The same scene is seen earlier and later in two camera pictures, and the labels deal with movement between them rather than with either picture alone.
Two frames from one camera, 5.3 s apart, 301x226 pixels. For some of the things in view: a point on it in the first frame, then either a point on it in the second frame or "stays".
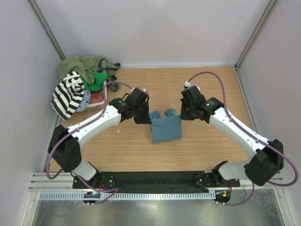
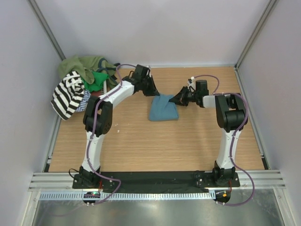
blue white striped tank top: (86, 99) stays
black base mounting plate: (171, 181) stays
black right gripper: (183, 115) → (180, 98)
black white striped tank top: (67, 95) stays
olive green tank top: (88, 65) stays
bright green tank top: (98, 83) stays
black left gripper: (146, 119) → (153, 91)
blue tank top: (165, 128) → (162, 109)
